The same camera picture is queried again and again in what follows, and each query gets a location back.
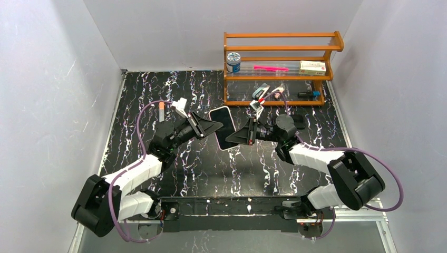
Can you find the aluminium frame rail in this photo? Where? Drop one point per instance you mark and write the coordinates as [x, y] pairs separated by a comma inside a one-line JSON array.
[[344, 214]]

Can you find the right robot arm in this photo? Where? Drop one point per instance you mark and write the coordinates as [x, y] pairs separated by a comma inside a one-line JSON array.
[[354, 180]]

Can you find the white red small box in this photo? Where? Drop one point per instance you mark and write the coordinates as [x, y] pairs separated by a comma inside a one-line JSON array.
[[313, 68]]

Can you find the pink phone case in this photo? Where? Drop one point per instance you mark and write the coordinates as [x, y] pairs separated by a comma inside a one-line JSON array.
[[223, 128]]

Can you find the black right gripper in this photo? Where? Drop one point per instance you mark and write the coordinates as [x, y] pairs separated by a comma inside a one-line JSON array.
[[251, 131]]

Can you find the black base bar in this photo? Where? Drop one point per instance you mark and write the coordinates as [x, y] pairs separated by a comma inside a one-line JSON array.
[[231, 213]]

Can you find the pink white clip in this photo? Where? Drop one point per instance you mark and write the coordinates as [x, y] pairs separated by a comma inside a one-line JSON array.
[[277, 92]]

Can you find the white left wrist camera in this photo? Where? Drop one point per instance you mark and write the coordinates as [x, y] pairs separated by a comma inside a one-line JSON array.
[[180, 106]]

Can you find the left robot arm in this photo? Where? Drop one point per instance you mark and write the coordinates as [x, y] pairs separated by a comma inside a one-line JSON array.
[[105, 202]]

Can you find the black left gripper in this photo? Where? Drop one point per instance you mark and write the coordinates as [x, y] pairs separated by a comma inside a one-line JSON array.
[[200, 126]]

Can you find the pink pen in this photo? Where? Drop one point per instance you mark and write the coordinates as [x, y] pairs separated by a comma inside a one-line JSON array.
[[270, 68]]

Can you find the black smartphone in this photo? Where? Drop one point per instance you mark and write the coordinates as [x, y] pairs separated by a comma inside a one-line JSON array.
[[223, 127]]

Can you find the orange grey eraser block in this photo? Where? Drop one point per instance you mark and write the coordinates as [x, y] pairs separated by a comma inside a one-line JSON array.
[[161, 111]]

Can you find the black blue marker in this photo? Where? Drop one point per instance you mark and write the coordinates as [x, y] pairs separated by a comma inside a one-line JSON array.
[[309, 94]]

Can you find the teal white stapler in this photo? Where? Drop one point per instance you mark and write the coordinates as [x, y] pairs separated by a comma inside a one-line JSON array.
[[260, 91]]

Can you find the orange wooden shelf rack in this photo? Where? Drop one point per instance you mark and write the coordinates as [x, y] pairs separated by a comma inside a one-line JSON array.
[[247, 72]]

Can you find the blue white round jar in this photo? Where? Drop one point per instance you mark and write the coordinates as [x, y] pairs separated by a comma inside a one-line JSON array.
[[233, 62]]

